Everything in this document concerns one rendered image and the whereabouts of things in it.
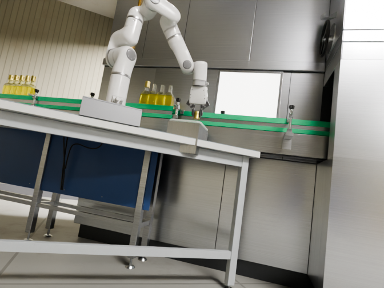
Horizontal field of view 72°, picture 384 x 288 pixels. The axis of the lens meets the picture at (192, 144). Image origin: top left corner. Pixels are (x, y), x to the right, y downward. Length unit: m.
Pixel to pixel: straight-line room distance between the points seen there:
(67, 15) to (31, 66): 0.94
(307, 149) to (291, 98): 0.43
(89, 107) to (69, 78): 3.15
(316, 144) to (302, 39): 0.77
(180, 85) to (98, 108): 0.84
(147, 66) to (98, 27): 2.64
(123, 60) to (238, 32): 0.98
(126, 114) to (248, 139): 0.72
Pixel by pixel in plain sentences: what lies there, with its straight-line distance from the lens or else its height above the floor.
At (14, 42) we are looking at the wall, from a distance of 4.62.
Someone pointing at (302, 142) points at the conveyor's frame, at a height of 0.84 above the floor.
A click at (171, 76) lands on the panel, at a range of 1.98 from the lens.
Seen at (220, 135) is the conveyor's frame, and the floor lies 0.83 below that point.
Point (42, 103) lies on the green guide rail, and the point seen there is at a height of 0.92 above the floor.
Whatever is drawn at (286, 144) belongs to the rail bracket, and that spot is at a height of 0.81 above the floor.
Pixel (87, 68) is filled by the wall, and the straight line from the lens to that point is 4.42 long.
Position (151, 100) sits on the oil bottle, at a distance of 1.80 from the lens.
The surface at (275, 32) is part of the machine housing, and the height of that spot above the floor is 1.62.
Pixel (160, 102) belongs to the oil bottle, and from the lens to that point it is 1.77.
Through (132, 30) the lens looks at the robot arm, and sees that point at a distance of 1.44.
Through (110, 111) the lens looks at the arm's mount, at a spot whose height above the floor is 0.79.
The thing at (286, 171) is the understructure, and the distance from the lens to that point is 1.75.
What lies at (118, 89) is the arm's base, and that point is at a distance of 1.32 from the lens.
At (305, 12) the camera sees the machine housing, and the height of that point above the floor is 1.75.
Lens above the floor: 0.55
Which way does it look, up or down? 7 degrees up
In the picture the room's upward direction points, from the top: 8 degrees clockwise
